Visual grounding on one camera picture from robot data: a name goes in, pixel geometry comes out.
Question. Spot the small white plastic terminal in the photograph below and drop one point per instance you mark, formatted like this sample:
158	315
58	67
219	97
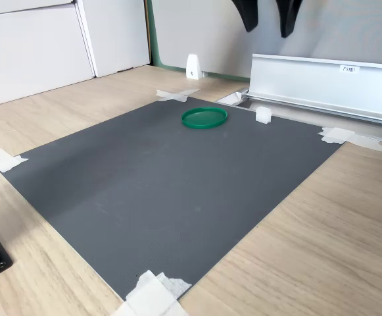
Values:
263	115

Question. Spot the round green lid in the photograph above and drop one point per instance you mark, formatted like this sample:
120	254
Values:
204	119

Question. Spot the grey partition panel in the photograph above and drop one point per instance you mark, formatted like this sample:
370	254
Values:
210	33

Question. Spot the white tape piece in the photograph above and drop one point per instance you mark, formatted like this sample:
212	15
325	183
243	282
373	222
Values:
3	161
176	94
151	296
338	135

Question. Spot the white cabinet panel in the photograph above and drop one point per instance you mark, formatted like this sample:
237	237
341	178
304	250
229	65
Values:
118	33
29	52

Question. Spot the dark grey mat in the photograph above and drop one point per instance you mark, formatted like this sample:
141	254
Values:
161	184

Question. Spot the white partition bracket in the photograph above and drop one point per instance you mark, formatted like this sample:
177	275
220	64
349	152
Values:
193	67

